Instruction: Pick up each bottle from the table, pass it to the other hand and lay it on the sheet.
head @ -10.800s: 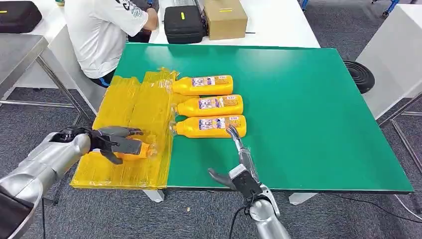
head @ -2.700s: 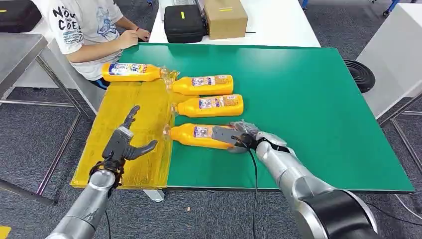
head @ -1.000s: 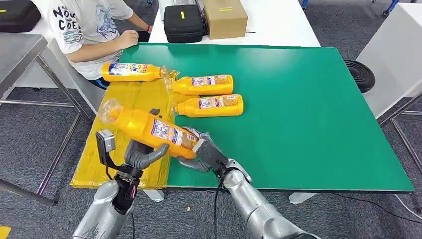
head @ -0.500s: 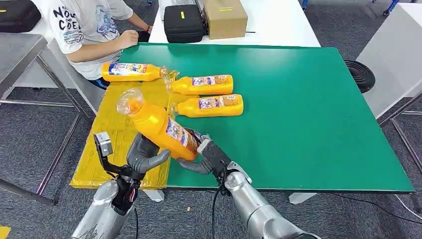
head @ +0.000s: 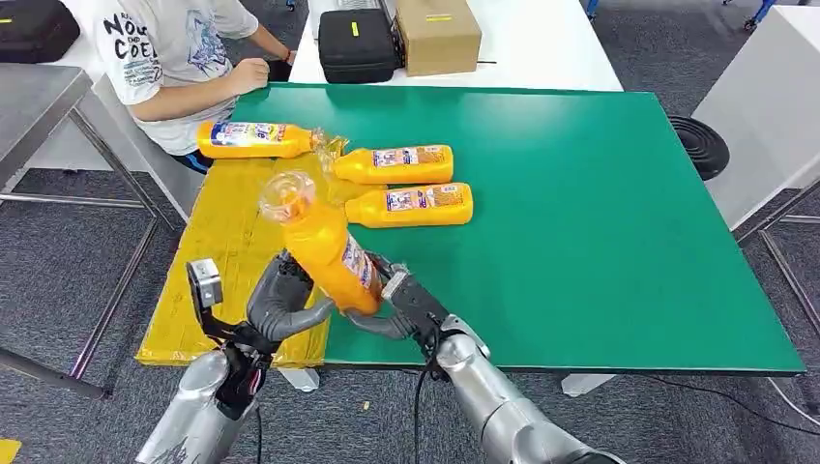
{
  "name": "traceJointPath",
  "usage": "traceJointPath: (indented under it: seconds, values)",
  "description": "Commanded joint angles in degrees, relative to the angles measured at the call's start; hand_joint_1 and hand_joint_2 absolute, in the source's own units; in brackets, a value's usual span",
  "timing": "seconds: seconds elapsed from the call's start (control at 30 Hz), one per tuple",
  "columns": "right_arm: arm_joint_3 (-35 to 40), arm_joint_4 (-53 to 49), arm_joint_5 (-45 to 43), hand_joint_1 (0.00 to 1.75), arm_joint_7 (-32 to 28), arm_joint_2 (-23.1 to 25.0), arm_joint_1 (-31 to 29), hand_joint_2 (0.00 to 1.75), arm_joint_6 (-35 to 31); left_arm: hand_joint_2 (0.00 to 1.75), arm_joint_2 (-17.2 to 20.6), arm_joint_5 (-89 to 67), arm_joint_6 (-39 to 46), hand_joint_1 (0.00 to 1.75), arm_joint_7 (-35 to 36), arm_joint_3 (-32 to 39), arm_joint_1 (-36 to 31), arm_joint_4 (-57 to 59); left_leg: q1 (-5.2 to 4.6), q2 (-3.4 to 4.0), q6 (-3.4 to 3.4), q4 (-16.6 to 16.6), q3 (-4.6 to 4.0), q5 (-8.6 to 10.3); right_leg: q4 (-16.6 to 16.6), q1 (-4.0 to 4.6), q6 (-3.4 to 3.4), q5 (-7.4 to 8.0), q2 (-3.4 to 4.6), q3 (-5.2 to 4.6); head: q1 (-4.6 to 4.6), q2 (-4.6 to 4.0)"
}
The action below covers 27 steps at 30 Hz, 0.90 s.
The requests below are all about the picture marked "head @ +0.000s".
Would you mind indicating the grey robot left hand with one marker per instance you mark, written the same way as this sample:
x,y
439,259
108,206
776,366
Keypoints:
x,y
275,301

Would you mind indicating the blue frame leg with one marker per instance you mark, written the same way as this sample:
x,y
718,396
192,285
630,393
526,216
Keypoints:
x,y
762,9
592,6

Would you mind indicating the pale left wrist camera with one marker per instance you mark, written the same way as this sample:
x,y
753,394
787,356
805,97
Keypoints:
x,y
205,282

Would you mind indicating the work table white legs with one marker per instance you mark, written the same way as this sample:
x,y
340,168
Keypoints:
x,y
301,379

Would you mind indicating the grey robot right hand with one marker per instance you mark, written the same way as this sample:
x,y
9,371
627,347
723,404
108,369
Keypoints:
x,y
384,326

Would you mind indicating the person's hand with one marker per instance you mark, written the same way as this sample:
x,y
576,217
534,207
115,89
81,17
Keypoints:
x,y
290,58
246,77

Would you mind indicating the person's left hand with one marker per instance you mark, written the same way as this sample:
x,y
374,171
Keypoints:
x,y
290,58

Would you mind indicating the yellow floor marker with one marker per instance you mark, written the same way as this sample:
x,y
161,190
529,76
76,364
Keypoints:
x,y
8,451

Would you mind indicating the brown cardboard box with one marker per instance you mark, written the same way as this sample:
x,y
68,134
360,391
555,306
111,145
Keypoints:
x,y
435,35

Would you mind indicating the grey ribbed metal device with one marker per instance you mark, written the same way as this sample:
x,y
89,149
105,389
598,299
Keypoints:
x,y
362,4

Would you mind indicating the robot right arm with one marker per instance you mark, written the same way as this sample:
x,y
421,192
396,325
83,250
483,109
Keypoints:
x,y
506,410

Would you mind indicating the person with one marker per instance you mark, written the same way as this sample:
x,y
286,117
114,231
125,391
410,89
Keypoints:
x,y
166,58

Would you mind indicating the black carrying case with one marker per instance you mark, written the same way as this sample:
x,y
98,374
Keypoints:
x,y
35,29
355,48

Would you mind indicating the grey bench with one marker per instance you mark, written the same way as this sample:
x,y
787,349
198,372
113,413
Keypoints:
x,y
166,179

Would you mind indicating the person's right hand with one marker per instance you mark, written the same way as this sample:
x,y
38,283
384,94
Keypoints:
x,y
246,77

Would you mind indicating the orange drink bottle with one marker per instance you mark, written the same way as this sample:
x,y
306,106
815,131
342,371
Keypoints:
x,y
256,141
416,206
397,165
327,256

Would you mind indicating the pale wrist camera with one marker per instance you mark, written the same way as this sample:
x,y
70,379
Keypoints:
x,y
205,282
416,307

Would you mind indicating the yellow plastic sheet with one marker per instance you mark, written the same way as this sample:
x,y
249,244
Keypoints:
x,y
218,256

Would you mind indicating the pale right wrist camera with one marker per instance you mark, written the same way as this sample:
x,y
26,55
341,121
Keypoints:
x,y
416,307

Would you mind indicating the green table mat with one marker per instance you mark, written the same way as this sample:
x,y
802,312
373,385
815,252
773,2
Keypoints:
x,y
576,224

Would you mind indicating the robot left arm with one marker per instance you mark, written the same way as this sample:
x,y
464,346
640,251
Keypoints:
x,y
192,410

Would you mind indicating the black round ribbed disc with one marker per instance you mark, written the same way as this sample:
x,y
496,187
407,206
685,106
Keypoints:
x,y
698,144

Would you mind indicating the white table steel legs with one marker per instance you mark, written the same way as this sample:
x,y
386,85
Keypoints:
x,y
769,96

